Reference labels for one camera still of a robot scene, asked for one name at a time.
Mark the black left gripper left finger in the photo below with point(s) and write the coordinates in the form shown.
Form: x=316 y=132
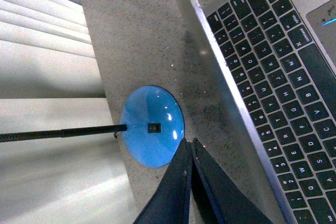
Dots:
x=171 y=201

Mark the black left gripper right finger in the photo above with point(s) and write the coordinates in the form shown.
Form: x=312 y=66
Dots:
x=216 y=196

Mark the silver laptop with black screen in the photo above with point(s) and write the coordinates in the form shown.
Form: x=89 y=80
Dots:
x=274 y=61

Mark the blue desk lamp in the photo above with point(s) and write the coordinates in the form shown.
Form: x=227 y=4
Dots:
x=152 y=127

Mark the white curtain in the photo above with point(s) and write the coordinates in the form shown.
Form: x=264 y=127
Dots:
x=50 y=80

